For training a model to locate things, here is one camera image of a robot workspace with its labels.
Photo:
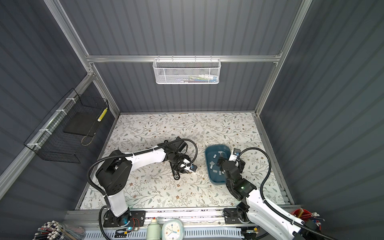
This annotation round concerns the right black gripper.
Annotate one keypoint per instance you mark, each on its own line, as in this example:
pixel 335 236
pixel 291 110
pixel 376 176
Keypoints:
pixel 223 160

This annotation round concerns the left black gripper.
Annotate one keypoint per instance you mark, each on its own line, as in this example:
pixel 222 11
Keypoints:
pixel 186 157

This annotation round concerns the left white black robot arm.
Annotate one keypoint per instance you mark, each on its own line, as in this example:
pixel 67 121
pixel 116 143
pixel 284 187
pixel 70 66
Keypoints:
pixel 109 175

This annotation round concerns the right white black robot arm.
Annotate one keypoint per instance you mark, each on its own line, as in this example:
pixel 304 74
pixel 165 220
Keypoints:
pixel 255 208

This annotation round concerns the teal plastic tray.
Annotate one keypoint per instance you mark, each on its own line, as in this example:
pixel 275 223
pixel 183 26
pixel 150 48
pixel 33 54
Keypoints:
pixel 214 155

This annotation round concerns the mint analog clock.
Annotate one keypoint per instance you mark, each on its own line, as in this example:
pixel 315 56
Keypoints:
pixel 173 230

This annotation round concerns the pale green glue bottle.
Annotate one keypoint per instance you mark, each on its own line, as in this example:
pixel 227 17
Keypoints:
pixel 154 230

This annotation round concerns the yellow marker in basket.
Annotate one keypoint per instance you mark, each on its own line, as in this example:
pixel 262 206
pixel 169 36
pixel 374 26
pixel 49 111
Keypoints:
pixel 102 115

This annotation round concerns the red pencil cup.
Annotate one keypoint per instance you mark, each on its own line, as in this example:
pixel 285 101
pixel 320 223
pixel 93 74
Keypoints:
pixel 306 216

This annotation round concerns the black notebook in basket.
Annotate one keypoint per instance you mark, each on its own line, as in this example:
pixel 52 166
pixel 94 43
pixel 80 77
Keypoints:
pixel 83 124

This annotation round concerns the clear cup of pens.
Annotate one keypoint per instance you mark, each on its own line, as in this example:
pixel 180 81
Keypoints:
pixel 54 230

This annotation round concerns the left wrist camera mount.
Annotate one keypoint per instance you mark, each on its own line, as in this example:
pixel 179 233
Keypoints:
pixel 188 167

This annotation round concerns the white wire mesh basket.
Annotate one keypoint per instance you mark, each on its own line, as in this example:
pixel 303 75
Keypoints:
pixel 187 71

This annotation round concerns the black wire basket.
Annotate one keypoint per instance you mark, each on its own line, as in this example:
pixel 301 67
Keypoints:
pixel 68 134

